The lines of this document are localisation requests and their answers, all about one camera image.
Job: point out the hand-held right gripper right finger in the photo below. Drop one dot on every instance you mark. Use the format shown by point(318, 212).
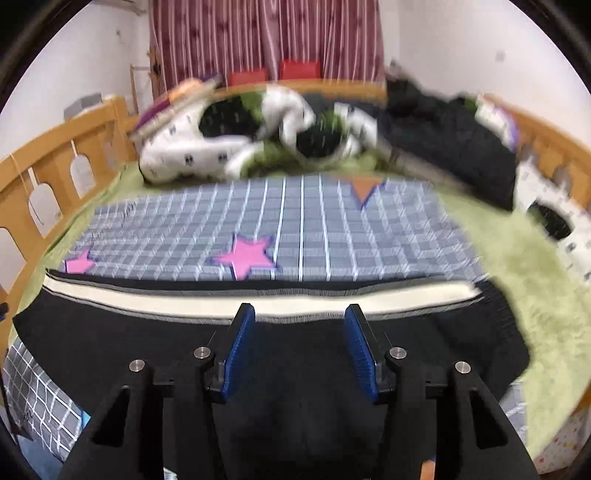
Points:
point(362, 350)

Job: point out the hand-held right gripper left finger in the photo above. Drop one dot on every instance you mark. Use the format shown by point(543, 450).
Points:
point(240, 350)

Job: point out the black pants with cream waistband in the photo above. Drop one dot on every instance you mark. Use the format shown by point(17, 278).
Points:
point(138, 332)

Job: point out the grey checked blanket with stars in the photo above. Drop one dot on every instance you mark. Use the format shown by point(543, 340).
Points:
point(300, 221)

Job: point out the green fuzzy blanket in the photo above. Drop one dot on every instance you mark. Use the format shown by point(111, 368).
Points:
point(531, 277)

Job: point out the white black floral quilt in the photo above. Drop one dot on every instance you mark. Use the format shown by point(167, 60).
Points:
point(184, 147)

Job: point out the floral bed sheet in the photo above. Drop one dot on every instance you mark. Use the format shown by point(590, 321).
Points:
point(561, 438)

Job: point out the black quilted jacket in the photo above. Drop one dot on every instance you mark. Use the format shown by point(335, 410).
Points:
point(452, 138)

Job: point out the purple orange pillow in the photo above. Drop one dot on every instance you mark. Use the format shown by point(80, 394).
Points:
point(171, 104)

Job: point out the red box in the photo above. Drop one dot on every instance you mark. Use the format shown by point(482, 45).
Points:
point(248, 77)
point(300, 69)

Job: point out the wooden rack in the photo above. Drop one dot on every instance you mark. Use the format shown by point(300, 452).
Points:
point(135, 87)

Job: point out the grey box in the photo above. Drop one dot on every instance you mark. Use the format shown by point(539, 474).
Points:
point(83, 105)

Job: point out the red striped curtain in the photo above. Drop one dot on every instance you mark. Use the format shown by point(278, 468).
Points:
point(258, 37)

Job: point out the wooden bed frame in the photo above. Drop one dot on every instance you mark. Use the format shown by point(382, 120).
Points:
point(46, 138)

